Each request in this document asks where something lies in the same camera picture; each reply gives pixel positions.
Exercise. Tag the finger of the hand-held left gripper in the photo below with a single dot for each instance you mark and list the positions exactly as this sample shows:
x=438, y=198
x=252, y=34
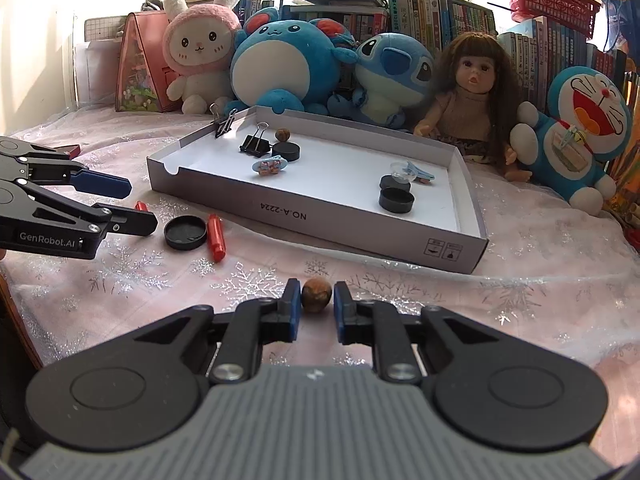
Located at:
x=130, y=222
x=102, y=184

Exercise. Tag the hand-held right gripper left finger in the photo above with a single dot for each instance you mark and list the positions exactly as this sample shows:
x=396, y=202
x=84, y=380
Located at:
x=296, y=307

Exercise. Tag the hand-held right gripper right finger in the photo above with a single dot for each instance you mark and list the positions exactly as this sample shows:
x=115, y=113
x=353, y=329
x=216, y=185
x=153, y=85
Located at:
x=339, y=312

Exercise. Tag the brown walnut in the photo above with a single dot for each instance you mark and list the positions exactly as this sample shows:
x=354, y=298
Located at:
x=282, y=135
x=316, y=296

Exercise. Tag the black round lid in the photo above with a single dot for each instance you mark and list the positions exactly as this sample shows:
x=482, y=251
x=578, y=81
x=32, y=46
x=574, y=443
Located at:
x=396, y=201
x=185, y=232
x=391, y=182
x=286, y=151

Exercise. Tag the black binder clip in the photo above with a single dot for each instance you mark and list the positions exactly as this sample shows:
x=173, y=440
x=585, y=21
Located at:
x=223, y=127
x=252, y=144

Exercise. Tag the white cardboard box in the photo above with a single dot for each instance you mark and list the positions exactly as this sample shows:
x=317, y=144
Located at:
x=340, y=170

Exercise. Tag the plain blue hair clip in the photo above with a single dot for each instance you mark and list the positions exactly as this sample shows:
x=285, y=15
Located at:
x=424, y=175

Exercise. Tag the dark red small block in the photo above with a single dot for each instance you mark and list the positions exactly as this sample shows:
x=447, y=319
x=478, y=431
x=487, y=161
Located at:
x=72, y=151

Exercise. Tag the red marker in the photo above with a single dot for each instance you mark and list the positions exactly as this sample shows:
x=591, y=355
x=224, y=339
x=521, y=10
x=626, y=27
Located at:
x=216, y=240

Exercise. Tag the pink house shaped box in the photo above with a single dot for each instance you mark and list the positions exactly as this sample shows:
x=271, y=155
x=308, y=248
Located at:
x=140, y=70

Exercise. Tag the blue hair clip with bears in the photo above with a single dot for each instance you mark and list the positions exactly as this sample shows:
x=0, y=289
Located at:
x=270, y=165

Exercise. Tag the grid patterned board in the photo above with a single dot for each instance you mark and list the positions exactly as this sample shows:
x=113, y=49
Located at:
x=102, y=29

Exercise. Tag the pink bunny plush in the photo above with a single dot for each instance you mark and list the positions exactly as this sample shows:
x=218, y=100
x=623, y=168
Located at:
x=200, y=45

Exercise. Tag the blue round mouse plush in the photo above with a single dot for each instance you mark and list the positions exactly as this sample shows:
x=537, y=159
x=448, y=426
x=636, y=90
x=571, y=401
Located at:
x=285, y=60

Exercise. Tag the blue alien plush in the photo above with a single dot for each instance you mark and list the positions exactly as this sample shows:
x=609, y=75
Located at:
x=390, y=75

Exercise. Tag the long haired doll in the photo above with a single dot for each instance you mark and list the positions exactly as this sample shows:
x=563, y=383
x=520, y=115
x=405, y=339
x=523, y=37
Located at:
x=470, y=75

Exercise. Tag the low row of upright books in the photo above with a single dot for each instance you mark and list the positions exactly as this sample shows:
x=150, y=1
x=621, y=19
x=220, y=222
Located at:
x=365, y=22

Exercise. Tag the grey lying book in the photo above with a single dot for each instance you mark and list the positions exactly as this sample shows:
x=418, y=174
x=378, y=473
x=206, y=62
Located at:
x=340, y=2

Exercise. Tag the blue robot cat plush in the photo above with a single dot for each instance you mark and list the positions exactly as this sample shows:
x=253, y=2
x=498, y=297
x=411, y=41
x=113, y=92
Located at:
x=590, y=125

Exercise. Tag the tall row of upright books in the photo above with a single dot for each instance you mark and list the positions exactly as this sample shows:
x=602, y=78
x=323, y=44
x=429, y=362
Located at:
x=440, y=15

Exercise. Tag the shiny colourful bag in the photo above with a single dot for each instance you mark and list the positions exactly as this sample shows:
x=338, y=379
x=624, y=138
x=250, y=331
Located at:
x=631, y=160

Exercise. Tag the blue row of upright books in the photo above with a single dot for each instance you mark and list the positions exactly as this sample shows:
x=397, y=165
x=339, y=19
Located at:
x=555, y=45

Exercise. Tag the blue hanging bag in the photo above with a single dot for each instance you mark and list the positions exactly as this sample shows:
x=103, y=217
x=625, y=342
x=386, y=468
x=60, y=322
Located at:
x=620, y=15

